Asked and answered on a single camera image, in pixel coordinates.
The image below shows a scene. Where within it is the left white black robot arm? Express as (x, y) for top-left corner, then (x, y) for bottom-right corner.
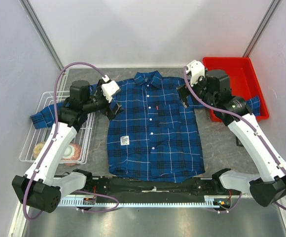
(12, 77), (122, 213)

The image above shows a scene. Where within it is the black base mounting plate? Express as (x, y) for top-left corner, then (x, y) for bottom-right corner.
(65, 175), (241, 203)

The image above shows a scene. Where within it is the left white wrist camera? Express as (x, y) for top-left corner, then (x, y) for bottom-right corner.
(101, 75), (120, 103)

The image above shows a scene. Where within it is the red plastic bin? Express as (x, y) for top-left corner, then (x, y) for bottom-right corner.
(203, 57), (269, 121)

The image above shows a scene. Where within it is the aluminium slotted rail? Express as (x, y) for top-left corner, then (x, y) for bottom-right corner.
(58, 195), (225, 208)

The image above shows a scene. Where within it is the pink patterned ceramic bowl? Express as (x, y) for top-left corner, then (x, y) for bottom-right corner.
(61, 143), (81, 166)

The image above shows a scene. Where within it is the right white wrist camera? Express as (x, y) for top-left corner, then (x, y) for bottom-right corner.
(184, 60), (205, 87)

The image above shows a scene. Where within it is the white wire dish rack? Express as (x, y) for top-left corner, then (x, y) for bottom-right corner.
(19, 91), (96, 165)

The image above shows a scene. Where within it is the beige ceramic bowl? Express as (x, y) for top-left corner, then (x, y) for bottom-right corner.
(33, 141), (45, 159)

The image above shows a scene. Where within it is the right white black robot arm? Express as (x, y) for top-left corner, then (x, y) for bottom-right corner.
(178, 66), (286, 207)

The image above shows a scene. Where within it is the black brooch box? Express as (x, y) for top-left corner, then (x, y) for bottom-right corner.
(236, 137), (243, 147)

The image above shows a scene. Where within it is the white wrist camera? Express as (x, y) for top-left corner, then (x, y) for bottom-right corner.
(184, 60), (205, 87)
(101, 75), (120, 103)

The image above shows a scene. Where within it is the blue plaid shirt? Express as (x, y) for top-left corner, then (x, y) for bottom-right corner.
(30, 70), (262, 183)

